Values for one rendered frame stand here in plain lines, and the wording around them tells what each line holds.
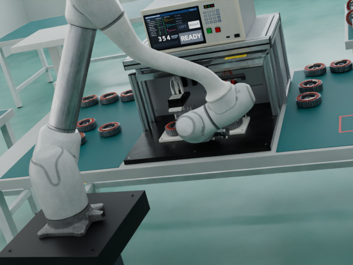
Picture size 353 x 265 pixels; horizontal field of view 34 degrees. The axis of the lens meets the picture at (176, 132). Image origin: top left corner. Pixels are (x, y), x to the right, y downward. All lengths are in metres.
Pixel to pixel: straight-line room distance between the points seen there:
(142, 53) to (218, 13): 0.72
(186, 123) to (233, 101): 0.17
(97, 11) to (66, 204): 0.62
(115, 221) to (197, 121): 0.43
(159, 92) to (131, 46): 1.00
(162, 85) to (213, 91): 0.92
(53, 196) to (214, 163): 0.74
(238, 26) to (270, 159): 0.60
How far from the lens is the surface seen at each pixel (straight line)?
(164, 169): 2.45
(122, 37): 1.89
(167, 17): 2.61
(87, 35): 2.03
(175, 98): 2.65
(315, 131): 2.45
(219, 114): 1.98
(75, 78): 2.05
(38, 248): 1.99
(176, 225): 3.47
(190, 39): 2.62
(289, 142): 2.40
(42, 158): 1.93
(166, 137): 2.62
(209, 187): 3.77
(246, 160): 2.35
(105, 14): 1.86
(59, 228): 2.00
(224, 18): 2.56
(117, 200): 2.11
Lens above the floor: 1.78
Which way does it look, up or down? 22 degrees down
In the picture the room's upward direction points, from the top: 14 degrees counter-clockwise
